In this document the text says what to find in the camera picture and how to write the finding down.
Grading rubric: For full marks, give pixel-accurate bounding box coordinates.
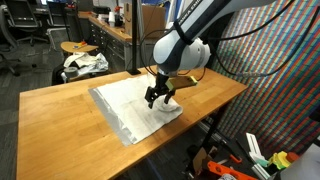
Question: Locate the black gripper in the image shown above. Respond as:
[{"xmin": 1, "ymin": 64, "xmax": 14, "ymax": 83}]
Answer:
[{"xmin": 144, "ymin": 71, "xmax": 176, "ymax": 109}]

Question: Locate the white woven towel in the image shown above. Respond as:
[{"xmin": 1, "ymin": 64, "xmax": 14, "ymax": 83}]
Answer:
[{"xmin": 95, "ymin": 73, "xmax": 184, "ymax": 145}]

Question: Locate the black table leg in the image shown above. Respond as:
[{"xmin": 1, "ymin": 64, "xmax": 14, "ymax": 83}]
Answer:
[{"xmin": 199, "ymin": 103, "xmax": 231, "ymax": 158}]

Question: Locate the small open cardboard box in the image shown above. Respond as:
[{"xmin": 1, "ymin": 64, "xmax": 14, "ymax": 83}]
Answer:
[{"xmin": 192, "ymin": 146, "xmax": 218, "ymax": 174}]

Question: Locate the crumpled white cloth pile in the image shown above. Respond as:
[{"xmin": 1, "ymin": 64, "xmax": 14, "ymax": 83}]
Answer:
[{"xmin": 63, "ymin": 51, "xmax": 110, "ymax": 77}]

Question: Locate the large cardboard box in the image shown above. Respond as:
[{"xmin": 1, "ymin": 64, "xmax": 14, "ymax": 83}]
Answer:
[{"xmin": 123, "ymin": 3, "xmax": 166, "ymax": 39}]

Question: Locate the black bottle red top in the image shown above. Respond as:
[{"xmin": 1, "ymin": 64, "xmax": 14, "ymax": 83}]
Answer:
[{"xmin": 114, "ymin": 5, "xmax": 124, "ymax": 27}]

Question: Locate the black tool board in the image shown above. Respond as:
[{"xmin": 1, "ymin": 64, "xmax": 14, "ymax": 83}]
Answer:
[{"xmin": 199, "ymin": 131, "xmax": 281, "ymax": 180}]

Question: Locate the white paper cup stack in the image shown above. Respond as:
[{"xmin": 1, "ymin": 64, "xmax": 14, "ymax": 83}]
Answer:
[{"xmin": 108, "ymin": 11, "xmax": 116, "ymax": 28}]

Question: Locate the small yellow red tool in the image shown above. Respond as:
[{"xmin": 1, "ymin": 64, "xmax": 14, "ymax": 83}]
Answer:
[{"xmin": 72, "ymin": 40, "xmax": 88, "ymax": 50}]

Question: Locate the orange spirit level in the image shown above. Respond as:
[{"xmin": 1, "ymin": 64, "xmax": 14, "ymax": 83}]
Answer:
[{"xmin": 206, "ymin": 160, "xmax": 259, "ymax": 180}]

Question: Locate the round wooden side table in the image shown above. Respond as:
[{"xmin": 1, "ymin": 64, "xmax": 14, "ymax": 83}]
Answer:
[{"xmin": 60, "ymin": 41, "xmax": 99, "ymax": 55}]

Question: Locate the black equipment case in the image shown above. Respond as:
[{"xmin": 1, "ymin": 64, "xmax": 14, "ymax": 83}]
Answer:
[{"xmin": 92, "ymin": 5, "xmax": 111, "ymax": 16}]

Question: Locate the white aluminium extrusion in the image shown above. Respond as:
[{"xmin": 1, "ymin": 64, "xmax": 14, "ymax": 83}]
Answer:
[
  {"xmin": 251, "ymin": 162, "xmax": 273, "ymax": 180},
  {"xmin": 245, "ymin": 132, "xmax": 268, "ymax": 163}
]

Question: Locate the multicolour patterned backdrop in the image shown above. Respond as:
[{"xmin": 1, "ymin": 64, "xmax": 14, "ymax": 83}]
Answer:
[{"xmin": 209, "ymin": 0, "xmax": 320, "ymax": 158}]

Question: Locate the yellow green plastic part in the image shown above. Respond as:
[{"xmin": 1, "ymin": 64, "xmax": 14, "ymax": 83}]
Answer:
[{"xmin": 268, "ymin": 150, "xmax": 292, "ymax": 170}]

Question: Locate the orange red cap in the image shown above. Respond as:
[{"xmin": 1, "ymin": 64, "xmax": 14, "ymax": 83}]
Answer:
[{"xmin": 285, "ymin": 151, "xmax": 300, "ymax": 164}]

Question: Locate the white plastic bucket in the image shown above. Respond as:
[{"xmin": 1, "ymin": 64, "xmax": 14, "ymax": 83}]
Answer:
[{"xmin": 278, "ymin": 143, "xmax": 320, "ymax": 180}]

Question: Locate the silver metal rail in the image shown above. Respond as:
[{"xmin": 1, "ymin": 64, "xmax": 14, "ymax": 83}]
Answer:
[{"xmin": 196, "ymin": 121, "xmax": 231, "ymax": 144}]

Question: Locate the grey duct tape roll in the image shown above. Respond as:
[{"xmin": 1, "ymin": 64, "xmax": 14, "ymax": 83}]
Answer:
[{"xmin": 63, "ymin": 66, "xmax": 80, "ymax": 80}]

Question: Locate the black cable with grey connector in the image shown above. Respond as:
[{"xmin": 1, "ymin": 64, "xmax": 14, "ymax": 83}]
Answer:
[{"xmin": 199, "ymin": 0, "xmax": 320, "ymax": 78}]

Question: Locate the clamp with orange handle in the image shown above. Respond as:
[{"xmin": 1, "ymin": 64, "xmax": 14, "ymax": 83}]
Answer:
[{"xmin": 229, "ymin": 153, "xmax": 243, "ymax": 164}]

